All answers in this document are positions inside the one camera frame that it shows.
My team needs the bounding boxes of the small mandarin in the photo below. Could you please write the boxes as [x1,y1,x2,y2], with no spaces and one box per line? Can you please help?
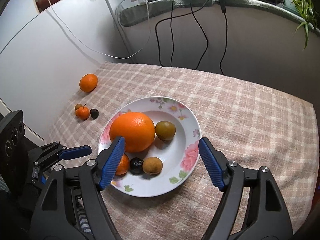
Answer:
[115,153,130,176]

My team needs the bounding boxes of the dark plum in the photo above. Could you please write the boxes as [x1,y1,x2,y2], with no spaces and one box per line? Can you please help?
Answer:
[130,157,144,175]
[89,108,99,120]

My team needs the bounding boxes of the mandarin with stem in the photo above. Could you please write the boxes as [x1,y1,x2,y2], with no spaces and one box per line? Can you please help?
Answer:
[75,105,90,121]

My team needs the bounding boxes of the brown kiwi fruit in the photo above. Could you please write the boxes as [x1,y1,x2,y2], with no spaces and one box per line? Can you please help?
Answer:
[143,157,163,175]

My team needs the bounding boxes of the green plum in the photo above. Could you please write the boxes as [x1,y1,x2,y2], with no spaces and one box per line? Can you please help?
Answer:
[155,121,176,141]

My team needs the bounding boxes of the floral white plate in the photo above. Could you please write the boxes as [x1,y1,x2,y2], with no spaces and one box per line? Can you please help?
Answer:
[98,96,201,197]

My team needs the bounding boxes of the small brown kiwi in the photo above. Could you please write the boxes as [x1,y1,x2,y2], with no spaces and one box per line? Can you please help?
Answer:
[74,103,82,111]

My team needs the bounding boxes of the large orange in plate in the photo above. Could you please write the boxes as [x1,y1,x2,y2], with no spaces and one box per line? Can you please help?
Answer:
[109,112,155,153]

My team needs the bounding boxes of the striped sleeve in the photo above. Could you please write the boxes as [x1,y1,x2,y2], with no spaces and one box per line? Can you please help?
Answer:
[76,201,93,235]

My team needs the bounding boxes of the pink checkered tablecloth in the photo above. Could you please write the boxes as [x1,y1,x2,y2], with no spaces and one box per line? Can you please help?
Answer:
[45,62,319,239]

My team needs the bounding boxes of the large mandarin orange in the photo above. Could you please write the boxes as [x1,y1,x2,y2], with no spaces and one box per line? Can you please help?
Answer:
[79,74,98,93]

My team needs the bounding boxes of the grey-green ledge cover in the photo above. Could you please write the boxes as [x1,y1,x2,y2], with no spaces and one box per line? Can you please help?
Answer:
[118,0,305,27]

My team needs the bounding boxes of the green potted plant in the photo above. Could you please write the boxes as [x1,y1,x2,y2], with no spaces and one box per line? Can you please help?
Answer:
[290,0,319,49]

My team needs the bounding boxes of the white charging cable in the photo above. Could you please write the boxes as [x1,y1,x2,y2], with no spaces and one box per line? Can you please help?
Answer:
[37,0,152,59]

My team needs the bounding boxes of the black cable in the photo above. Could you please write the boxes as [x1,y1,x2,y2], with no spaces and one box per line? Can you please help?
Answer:
[211,0,229,75]
[154,0,218,68]

